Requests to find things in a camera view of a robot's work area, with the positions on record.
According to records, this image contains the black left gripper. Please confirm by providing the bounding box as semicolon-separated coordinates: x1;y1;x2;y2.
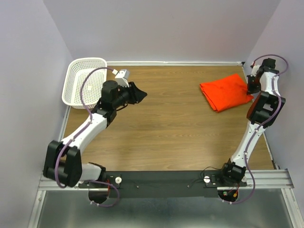
113;82;148;109

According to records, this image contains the orange t shirt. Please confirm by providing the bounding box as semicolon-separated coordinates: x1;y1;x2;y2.
199;74;254;113

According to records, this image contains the white perforated plastic basket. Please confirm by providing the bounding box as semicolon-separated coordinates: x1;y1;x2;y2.
62;57;107;109

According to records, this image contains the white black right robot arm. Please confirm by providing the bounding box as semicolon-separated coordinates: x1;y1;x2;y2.
218;54;289;186

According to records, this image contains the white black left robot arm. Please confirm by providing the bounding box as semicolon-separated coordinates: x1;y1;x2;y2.
43;80;147;188

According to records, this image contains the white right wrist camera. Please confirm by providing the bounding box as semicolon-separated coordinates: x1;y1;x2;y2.
250;64;260;77

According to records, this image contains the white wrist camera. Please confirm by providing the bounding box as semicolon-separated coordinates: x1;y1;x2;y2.
112;69;130;87
250;64;260;77

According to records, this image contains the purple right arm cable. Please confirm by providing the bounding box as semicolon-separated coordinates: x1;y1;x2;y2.
222;54;289;205

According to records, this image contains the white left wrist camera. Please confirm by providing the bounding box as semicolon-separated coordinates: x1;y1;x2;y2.
112;69;130;87

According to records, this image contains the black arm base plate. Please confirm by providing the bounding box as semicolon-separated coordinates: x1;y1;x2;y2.
78;170;247;199

